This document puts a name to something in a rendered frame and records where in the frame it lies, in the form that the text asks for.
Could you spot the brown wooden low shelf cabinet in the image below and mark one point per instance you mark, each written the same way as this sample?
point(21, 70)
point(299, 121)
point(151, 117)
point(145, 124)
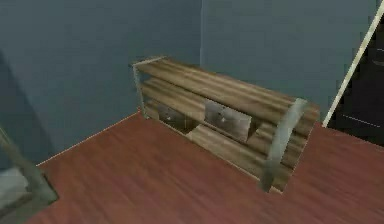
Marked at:
point(230, 93)

